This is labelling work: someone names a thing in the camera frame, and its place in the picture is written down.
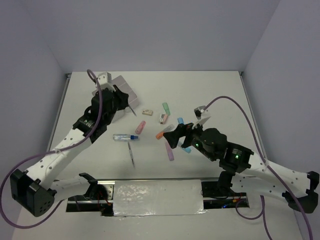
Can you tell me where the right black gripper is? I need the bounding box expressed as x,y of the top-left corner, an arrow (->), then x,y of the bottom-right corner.
162,118 -> 216,161

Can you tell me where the pink transparent lead case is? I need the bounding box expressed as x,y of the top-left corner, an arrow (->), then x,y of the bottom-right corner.
135,120 -> 146,135

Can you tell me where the clear bottle blue cap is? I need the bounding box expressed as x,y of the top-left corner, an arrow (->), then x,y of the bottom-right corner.
113,134 -> 139,142

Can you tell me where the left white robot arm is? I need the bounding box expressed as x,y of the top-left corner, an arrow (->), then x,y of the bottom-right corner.
9,85 -> 129,217

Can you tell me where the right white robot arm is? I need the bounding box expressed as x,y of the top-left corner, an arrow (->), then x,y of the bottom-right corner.
163,123 -> 320,214

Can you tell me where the blue transparent case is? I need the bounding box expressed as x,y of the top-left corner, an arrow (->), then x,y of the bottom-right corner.
177,117 -> 184,124

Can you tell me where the right white divided container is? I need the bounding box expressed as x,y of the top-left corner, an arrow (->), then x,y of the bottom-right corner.
111,75 -> 140,110

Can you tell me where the white divided container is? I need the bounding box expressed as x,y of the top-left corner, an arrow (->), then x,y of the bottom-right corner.
111,75 -> 140,110
90,89 -> 125,124

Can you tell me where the left white divided container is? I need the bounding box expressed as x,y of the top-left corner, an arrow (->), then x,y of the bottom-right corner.
90,89 -> 125,124

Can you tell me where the purple pink highlighter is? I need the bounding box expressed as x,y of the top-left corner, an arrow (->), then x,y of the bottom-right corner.
165,141 -> 175,161

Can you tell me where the light blue highlighter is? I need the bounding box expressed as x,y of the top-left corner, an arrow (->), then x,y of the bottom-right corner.
181,147 -> 192,154

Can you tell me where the orange grey highlighter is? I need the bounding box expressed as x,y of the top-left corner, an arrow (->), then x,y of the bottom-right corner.
155,124 -> 175,140

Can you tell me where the pink white mini stapler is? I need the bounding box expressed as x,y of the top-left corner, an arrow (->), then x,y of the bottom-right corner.
159,113 -> 168,125

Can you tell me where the staples box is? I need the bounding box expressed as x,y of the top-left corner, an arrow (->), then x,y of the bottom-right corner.
141,109 -> 153,116

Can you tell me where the green transparent case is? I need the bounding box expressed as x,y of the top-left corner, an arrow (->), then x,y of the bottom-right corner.
162,102 -> 171,116

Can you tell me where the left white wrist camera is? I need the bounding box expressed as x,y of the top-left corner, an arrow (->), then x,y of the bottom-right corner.
97,72 -> 116,92

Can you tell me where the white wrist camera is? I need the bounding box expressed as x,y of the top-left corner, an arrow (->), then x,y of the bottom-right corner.
97,72 -> 116,92
192,105 -> 211,129

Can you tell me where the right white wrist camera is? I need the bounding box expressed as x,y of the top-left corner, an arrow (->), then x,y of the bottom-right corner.
192,105 -> 211,129

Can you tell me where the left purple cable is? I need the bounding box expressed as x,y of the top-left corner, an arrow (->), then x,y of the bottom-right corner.
0,69 -> 103,229

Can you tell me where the purple cable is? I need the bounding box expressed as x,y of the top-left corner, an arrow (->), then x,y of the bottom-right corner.
204,96 -> 315,240
0,69 -> 103,229

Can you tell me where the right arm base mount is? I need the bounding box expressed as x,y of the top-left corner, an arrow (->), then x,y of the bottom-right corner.
200,171 -> 249,210

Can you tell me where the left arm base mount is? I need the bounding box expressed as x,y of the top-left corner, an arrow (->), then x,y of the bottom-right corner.
66,173 -> 115,217

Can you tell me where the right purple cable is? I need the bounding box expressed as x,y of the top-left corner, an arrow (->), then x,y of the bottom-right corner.
204,96 -> 315,240

